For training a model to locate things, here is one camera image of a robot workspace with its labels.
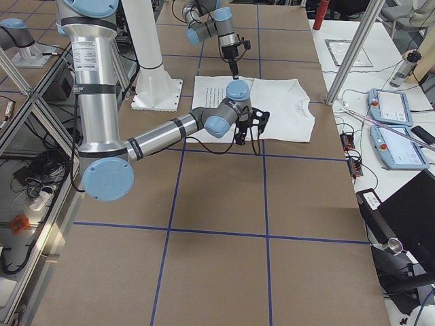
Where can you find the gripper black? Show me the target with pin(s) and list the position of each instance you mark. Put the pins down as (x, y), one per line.
(242, 128)
(230, 53)

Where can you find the white printed t-shirt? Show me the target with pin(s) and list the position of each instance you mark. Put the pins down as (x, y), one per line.
(285, 100)

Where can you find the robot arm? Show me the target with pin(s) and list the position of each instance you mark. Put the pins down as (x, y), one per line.
(207, 19)
(105, 159)

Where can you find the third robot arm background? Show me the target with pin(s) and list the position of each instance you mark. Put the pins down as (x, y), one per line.
(15, 34)

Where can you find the dark red bottle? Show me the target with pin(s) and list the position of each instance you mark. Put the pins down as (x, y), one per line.
(320, 14)

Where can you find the black relay box far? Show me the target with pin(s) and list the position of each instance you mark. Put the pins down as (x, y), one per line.
(347, 142)

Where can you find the black relay box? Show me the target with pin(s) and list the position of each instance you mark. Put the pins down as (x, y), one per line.
(355, 167)
(347, 142)

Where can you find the black relay box near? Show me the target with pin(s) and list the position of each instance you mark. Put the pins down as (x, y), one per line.
(355, 167)

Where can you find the teach pendant far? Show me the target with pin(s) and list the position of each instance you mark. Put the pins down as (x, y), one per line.
(389, 107)

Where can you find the teach pendant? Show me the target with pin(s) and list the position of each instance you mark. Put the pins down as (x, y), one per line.
(396, 152)
(389, 107)

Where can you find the teach pendant near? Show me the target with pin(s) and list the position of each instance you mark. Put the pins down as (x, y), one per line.
(396, 152)

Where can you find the clear water bottle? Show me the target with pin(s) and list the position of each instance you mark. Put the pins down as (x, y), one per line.
(409, 63)

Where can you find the black smartphone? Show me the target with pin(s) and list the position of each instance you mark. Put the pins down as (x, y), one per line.
(424, 135)

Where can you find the black laptop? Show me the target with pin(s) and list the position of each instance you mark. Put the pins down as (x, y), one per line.
(409, 212)

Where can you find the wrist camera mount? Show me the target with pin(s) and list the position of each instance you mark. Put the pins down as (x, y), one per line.
(245, 43)
(259, 119)

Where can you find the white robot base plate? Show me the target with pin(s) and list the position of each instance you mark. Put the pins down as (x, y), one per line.
(161, 94)

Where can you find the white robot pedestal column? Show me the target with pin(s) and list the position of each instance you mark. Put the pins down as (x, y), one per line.
(142, 27)

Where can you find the aluminium frame post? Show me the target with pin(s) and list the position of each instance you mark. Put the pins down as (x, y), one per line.
(364, 27)

